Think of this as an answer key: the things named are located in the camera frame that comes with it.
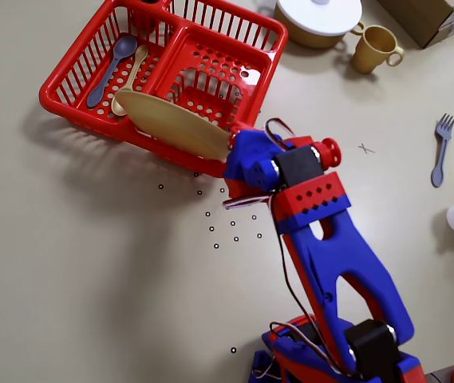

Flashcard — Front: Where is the blue and red gripper body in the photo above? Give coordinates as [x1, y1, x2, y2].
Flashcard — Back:
[232, 128, 286, 193]

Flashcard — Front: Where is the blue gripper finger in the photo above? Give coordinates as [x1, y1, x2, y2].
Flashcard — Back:
[223, 151, 252, 201]

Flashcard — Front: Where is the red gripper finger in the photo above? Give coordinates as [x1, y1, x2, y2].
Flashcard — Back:
[226, 123, 252, 152]

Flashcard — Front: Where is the gold plastic plate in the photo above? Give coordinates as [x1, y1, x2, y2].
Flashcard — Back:
[114, 89, 232, 160]

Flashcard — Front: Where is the gold plastic pot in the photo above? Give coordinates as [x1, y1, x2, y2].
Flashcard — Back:
[273, 0, 366, 50]

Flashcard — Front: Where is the gold plastic spoon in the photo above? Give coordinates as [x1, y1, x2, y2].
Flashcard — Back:
[110, 44, 149, 117]

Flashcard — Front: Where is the white round lid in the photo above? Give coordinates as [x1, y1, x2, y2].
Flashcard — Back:
[276, 0, 363, 37]

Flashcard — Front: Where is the blue spoon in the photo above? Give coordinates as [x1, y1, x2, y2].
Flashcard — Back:
[86, 34, 139, 109]

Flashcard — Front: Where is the gold plastic cup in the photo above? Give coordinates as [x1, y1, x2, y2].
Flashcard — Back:
[349, 25, 405, 75]

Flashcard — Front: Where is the red plastic dish rack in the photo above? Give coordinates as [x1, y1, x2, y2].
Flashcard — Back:
[38, 0, 290, 179]

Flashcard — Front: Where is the grey plastic fork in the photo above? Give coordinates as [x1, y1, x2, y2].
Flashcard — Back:
[430, 113, 454, 188]

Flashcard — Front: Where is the brown cardboard box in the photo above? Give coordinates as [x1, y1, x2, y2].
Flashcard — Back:
[376, 0, 454, 49]

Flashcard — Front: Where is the red and white servo cable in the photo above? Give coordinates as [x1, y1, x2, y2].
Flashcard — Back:
[222, 117, 296, 211]

